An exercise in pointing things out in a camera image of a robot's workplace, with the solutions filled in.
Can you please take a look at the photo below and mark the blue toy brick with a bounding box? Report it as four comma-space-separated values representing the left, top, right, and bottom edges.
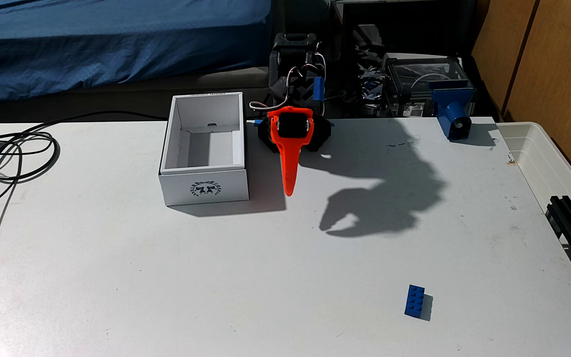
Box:
404, 285, 426, 319

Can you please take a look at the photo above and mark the white cardboard box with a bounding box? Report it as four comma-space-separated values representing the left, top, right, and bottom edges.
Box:
159, 92, 250, 207

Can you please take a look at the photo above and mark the blue printed clamp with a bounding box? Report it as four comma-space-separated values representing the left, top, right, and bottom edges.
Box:
430, 82, 476, 141

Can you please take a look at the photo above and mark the blue bed sheet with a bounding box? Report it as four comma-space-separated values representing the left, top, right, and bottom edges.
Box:
0, 0, 272, 105

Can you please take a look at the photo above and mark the white plastic bin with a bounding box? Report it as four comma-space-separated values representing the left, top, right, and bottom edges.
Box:
496, 121, 571, 258

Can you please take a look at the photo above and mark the wooden cabinet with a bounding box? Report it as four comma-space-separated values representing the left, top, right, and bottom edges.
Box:
471, 0, 571, 204

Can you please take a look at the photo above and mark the clear enclosure with black frame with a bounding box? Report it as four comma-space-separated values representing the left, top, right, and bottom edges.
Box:
382, 52, 470, 119

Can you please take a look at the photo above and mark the black cable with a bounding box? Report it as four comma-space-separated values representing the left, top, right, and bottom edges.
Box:
0, 110, 168, 288

